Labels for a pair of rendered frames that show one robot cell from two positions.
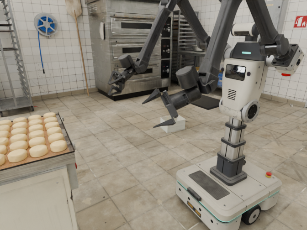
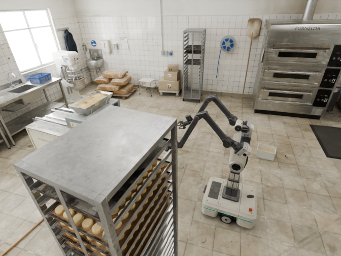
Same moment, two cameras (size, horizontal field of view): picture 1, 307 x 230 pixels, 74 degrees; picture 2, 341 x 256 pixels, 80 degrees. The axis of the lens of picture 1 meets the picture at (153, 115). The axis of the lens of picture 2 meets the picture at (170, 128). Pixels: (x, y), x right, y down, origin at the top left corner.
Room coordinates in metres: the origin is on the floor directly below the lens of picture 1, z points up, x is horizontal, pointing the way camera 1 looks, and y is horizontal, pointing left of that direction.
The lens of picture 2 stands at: (-0.39, -1.56, 2.39)
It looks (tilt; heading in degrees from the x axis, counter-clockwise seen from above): 31 degrees down; 53
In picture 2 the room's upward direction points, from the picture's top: 2 degrees counter-clockwise
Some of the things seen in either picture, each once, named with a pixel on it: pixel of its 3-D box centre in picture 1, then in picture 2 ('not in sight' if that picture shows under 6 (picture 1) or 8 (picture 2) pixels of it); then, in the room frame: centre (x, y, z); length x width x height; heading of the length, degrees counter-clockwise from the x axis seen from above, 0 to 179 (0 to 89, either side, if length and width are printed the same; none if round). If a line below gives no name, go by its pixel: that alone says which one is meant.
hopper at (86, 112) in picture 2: not in sight; (93, 103); (0.31, 1.12, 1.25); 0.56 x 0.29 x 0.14; 30
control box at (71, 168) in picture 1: (67, 159); not in sight; (0.74, 0.36, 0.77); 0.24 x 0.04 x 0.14; 30
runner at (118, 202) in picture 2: not in sight; (143, 169); (-0.04, -0.87, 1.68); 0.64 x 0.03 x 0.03; 27
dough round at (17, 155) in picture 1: (18, 155); not in sight; (0.54, 0.42, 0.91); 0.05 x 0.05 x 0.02
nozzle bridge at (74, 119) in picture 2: not in sight; (96, 118); (0.31, 1.12, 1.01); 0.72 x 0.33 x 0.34; 30
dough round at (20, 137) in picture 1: (18, 138); not in sight; (0.65, 0.48, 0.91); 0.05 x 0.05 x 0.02
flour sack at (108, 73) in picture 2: not in sight; (114, 73); (1.96, 4.31, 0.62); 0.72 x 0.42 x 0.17; 132
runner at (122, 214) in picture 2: not in sight; (144, 182); (-0.04, -0.87, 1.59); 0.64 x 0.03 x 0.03; 27
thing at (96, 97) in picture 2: not in sight; (92, 101); (0.31, 1.12, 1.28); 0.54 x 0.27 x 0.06; 30
